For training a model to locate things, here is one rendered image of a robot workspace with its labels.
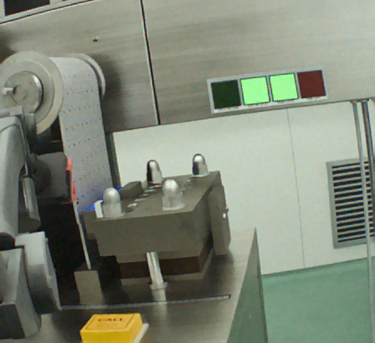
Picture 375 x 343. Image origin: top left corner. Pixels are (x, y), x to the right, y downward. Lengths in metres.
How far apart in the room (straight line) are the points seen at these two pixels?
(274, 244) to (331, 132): 0.73
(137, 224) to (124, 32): 0.50
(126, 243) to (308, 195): 2.76
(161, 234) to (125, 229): 0.06
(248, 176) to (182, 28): 2.43
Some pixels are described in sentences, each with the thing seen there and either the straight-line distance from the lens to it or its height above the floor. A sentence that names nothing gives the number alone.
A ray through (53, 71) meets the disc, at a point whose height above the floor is 1.28.
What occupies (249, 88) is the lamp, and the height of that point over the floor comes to 1.19.
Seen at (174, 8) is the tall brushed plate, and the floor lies 1.38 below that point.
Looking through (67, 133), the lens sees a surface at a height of 1.17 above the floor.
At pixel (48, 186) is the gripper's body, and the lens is 0.91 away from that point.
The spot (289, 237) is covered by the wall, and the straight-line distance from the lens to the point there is 3.78.
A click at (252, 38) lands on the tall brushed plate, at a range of 1.33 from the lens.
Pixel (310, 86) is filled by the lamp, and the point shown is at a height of 1.18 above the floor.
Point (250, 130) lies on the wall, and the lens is 3.68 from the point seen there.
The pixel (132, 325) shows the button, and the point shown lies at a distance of 0.84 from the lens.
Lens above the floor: 1.22
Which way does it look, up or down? 6 degrees down
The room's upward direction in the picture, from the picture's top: 9 degrees counter-clockwise
